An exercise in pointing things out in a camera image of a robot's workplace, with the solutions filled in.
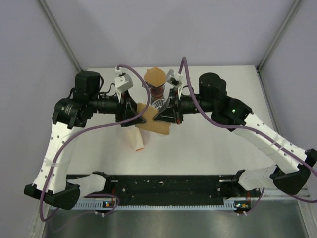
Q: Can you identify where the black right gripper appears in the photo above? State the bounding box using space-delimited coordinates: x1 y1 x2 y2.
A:
153 87 215 126

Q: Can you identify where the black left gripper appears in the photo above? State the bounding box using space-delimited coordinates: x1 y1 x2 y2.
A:
89 89 146 126

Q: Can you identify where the brown paper coffee filter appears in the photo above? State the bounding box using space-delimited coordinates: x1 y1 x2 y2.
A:
144 67 166 87

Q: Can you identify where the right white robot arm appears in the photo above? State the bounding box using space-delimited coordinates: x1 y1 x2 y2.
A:
153 70 317 196

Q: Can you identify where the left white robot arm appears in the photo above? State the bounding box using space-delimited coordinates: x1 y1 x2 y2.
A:
24 71 146 210

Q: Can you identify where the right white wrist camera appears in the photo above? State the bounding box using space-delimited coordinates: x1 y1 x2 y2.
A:
166 69 185 97

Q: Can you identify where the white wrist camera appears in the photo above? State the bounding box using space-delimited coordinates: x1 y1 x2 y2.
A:
114 68 133 102
166 69 185 97

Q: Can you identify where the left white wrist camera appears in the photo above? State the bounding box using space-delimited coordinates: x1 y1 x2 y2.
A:
114 68 133 102

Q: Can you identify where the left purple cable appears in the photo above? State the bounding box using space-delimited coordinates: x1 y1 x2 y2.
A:
39 64 151 222

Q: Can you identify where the purple cable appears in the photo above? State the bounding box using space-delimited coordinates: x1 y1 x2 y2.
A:
177 56 317 216
39 64 151 222

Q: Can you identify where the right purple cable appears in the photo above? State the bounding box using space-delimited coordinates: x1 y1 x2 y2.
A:
177 56 317 216

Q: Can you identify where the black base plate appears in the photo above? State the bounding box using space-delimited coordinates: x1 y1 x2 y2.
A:
100 175 260 205

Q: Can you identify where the grey cable duct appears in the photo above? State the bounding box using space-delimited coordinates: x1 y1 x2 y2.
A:
72 199 251 211

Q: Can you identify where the aluminium frame rail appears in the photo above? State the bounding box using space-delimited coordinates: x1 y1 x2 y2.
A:
36 0 83 72

